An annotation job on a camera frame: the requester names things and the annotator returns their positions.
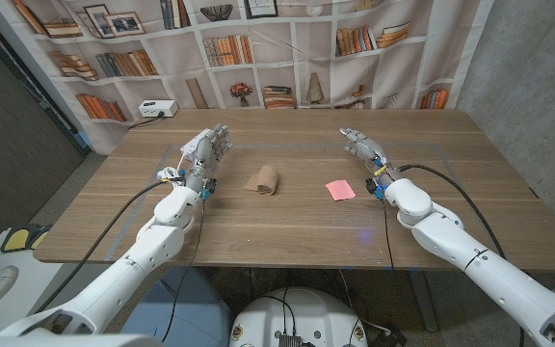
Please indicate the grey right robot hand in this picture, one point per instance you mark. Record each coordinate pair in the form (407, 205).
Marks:
(368, 148)

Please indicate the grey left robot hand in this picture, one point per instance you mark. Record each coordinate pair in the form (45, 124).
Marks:
(206, 154)

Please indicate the tan adhesive wrap roll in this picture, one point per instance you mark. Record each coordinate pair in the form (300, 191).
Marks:
(265, 180)

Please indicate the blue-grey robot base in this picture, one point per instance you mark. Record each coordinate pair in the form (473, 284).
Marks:
(195, 313)

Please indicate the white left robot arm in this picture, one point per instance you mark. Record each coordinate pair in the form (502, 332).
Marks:
(152, 246)

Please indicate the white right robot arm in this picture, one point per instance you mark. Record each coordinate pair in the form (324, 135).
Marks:
(451, 236)

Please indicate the pink sticky note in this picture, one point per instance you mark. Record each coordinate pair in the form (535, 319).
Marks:
(340, 190)

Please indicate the white power strip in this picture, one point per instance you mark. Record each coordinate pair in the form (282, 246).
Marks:
(192, 146)

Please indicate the white socket box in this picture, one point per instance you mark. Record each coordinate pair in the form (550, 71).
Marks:
(157, 108)

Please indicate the printed bookshelf backdrop cloth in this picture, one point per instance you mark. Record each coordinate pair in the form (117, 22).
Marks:
(277, 62)

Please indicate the grey table leg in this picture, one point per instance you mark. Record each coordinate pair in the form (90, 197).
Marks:
(424, 303)

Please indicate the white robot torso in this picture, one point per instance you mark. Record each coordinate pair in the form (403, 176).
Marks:
(301, 313)

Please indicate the white floor platform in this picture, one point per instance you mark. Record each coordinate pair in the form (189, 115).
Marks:
(32, 289)

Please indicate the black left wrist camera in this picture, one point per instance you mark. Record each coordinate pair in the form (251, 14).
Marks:
(208, 188)

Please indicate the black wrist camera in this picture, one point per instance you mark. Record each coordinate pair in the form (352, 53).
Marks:
(208, 188)
(374, 187)

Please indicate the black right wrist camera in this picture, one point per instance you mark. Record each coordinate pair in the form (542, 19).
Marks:
(374, 187)

